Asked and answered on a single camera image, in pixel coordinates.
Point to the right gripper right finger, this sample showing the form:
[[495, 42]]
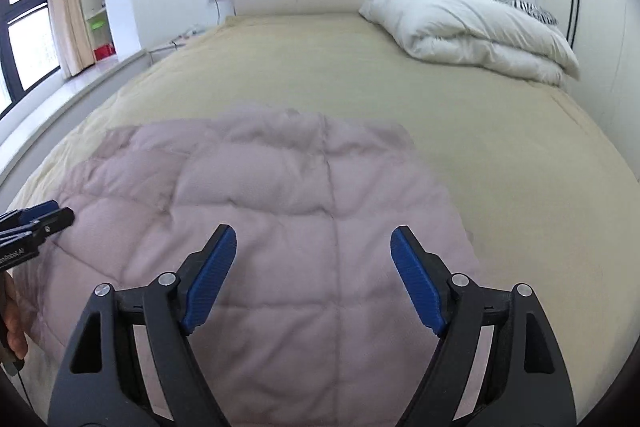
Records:
[[525, 383]]

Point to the white bedside table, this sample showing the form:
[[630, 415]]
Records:
[[164, 49]]

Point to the bed with beige cover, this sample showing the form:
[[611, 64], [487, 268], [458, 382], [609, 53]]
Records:
[[543, 195]]

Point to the green lidded container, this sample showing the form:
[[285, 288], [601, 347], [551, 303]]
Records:
[[96, 23]]

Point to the red storage box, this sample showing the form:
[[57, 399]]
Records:
[[104, 51]]

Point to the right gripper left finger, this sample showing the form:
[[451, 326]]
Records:
[[100, 381]]

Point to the zebra print pillow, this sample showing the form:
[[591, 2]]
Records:
[[532, 10]]

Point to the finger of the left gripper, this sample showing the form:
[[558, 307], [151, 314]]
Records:
[[51, 222], [35, 210]]

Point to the white built-in wardrobe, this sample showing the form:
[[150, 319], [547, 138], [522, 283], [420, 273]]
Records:
[[604, 35]]

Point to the black framed window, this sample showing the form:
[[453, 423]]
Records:
[[28, 54]]

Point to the folded white duvet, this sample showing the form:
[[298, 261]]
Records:
[[484, 33]]

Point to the white window sill bench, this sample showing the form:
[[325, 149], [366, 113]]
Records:
[[54, 109]]

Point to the person's left hand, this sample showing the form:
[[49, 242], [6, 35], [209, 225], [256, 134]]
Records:
[[12, 318]]

